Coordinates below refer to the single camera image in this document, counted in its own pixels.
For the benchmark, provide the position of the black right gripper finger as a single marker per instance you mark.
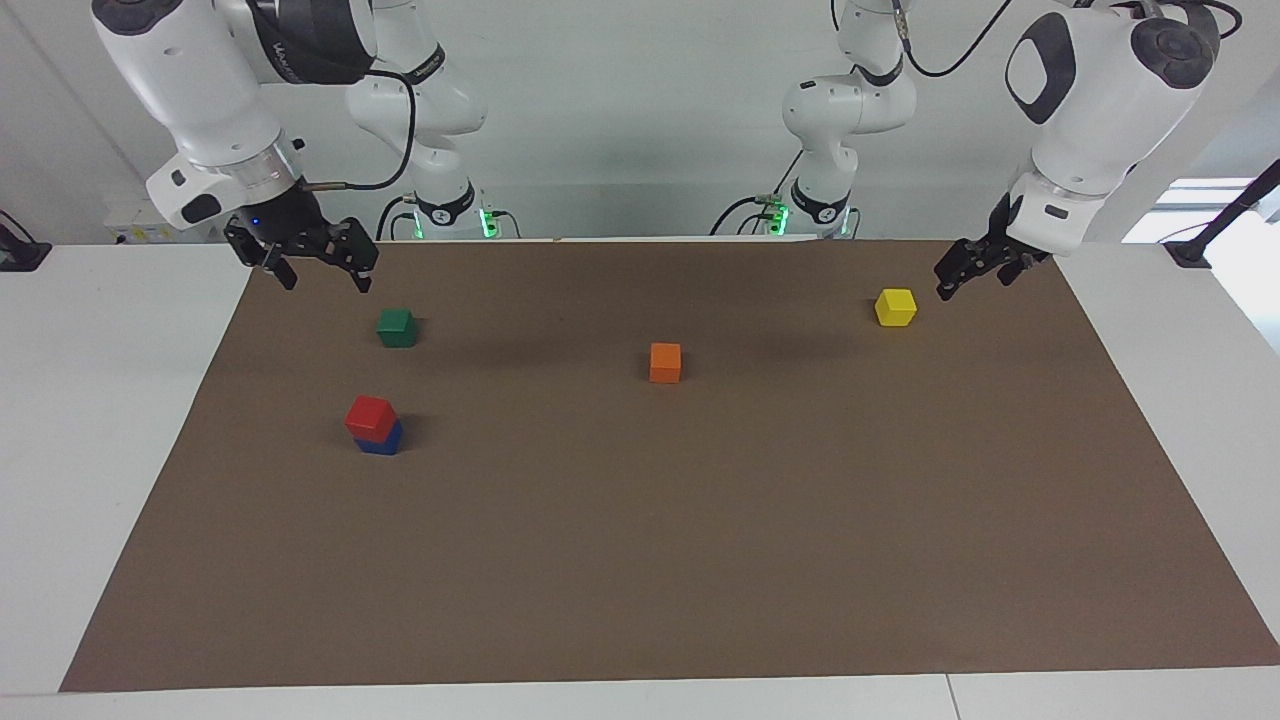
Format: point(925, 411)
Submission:
point(270, 265)
point(363, 255)

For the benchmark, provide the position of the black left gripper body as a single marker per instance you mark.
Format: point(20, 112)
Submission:
point(1008, 250)

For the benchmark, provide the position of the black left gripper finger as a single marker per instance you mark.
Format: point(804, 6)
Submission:
point(965, 260)
point(965, 283)

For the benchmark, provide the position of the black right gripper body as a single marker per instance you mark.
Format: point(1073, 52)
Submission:
point(285, 225)

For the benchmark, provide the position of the red wooden block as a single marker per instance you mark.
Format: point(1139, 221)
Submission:
point(370, 417)

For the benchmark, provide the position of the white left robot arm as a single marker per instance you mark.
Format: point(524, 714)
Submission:
point(1090, 100)

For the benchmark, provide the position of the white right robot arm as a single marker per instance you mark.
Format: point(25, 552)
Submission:
point(200, 90)

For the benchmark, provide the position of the yellow wooden block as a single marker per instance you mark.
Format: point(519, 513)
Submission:
point(895, 307)

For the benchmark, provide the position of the green wooden block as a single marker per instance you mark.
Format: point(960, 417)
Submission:
point(397, 328)

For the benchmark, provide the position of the blue wooden block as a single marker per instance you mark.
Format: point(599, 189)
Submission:
point(385, 444)

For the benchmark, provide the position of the orange wooden block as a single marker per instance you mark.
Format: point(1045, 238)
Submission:
point(665, 363)

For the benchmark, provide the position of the black slanted stand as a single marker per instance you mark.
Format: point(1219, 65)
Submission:
point(1225, 215)

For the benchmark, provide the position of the black table clamp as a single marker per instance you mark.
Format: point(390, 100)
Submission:
point(20, 255)

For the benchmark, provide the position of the brown paper mat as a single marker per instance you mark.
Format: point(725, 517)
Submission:
point(700, 550)

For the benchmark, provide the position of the white wall box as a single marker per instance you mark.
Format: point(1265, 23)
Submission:
point(135, 225)

